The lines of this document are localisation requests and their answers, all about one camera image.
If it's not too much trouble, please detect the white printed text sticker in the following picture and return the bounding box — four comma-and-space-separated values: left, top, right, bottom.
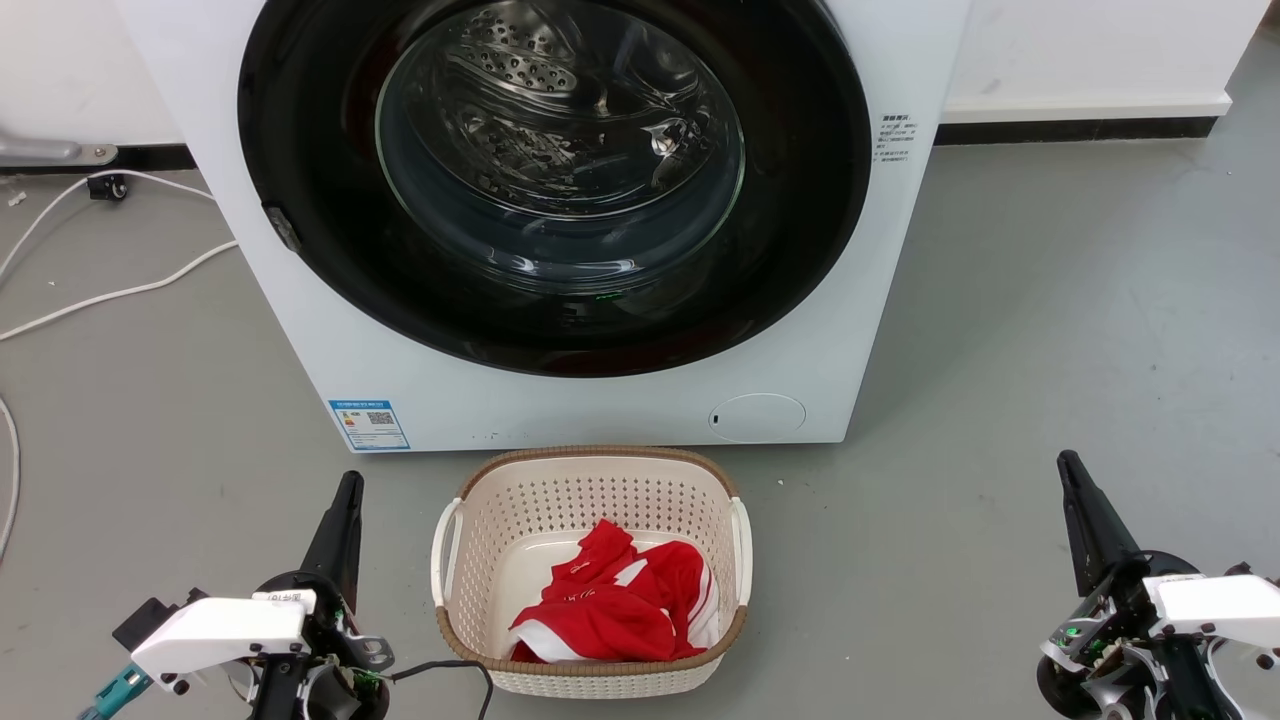
876, 112, 917, 164

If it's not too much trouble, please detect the white floor cable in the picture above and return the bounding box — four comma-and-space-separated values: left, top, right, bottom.
0, 168, 218, 281
0, 240, 239, 343
0, 397, 22, 563

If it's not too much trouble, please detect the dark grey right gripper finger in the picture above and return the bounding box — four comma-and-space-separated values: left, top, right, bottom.
1058, 451, 1111, 598
1068, 451, 1143, 576

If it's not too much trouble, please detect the red and white garment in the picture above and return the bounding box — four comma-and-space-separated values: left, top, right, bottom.
508, 519, 721, 664

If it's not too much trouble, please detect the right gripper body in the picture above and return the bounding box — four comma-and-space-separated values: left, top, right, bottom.
1037, 550, 1216, 720

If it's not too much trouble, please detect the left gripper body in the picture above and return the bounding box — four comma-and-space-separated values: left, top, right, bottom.
250, 570, 393, 720

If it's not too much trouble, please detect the blue energy label sticker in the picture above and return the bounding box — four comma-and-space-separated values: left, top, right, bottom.
328, 400, 411, 452

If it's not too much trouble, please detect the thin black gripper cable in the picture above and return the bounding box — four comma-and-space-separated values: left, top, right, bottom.
388, 658, 496, 720

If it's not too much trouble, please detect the cream perforated laundry basket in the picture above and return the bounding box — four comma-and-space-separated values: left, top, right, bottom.
430, 446, 753, 698

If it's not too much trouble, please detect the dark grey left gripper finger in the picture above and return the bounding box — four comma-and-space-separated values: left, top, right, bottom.
325, 472, 364, 606
300, 472, 354, 586

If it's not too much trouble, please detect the stainless steel washer drum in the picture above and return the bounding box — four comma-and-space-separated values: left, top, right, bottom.
378, 0, 747, 291

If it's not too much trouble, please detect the grey metal bracket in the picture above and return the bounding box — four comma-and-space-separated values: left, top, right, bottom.
0, 135, 118, 168

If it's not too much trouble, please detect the round white filter cover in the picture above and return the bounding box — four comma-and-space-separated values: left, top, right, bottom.
709, 393, 807, 444

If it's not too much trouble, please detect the white front-load washing machine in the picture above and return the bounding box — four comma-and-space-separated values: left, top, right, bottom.
112, 0, 971, 453

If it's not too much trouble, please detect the teal cable connector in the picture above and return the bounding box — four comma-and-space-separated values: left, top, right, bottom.
78, 663, 153, 720

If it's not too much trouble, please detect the black round washer door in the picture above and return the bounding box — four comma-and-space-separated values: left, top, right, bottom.
237, 0, 873, 379

